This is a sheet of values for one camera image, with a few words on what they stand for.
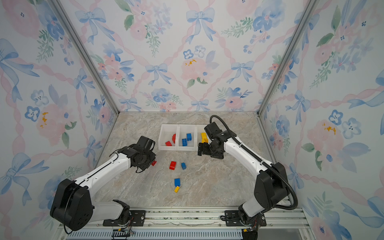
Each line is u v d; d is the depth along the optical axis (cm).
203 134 107
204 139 101
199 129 105
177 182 86
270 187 43
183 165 91
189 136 103
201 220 75
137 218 74
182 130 106
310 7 69
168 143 102
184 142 100
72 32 76
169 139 103
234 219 72
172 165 91
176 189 82
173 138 103
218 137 59
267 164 45
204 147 74
